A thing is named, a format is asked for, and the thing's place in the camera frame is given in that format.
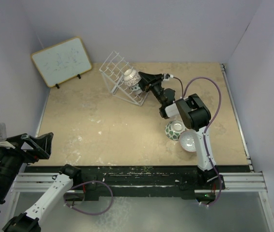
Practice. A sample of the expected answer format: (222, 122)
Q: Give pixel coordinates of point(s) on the aluminium side rail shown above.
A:
(248, 158)

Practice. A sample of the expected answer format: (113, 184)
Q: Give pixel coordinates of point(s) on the blue floral pattern bowl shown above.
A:
(135, 87)

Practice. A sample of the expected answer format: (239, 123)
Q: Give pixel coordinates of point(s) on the yellow framed whiteboard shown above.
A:
(61, 62)

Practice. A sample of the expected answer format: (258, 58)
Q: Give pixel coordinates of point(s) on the white wire dish rack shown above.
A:
(112, 71)

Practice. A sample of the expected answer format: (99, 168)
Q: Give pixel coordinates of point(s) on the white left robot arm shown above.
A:
(53, 187)

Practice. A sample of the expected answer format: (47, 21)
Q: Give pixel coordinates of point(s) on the black table front rail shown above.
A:
(142, 181)

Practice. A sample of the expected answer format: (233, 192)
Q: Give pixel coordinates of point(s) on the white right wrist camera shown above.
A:
(167, 76)

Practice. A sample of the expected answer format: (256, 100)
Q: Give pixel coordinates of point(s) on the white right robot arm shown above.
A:
(194, 114)

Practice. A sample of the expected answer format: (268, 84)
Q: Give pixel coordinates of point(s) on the purple striped bowl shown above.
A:
(138, 92)

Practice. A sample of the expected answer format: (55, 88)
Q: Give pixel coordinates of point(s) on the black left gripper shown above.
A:
(40, 145)

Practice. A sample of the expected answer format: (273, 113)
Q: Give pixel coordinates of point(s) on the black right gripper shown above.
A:
(149, 81)

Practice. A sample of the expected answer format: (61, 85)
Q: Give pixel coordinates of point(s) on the maroon lattice pattern bowl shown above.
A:
(131, 77)

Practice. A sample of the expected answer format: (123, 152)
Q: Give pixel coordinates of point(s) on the grey bowl red rim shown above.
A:
(187, 141)

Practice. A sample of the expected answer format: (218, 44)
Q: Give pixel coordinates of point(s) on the green leaf pattern bowl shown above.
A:
(173, 129)

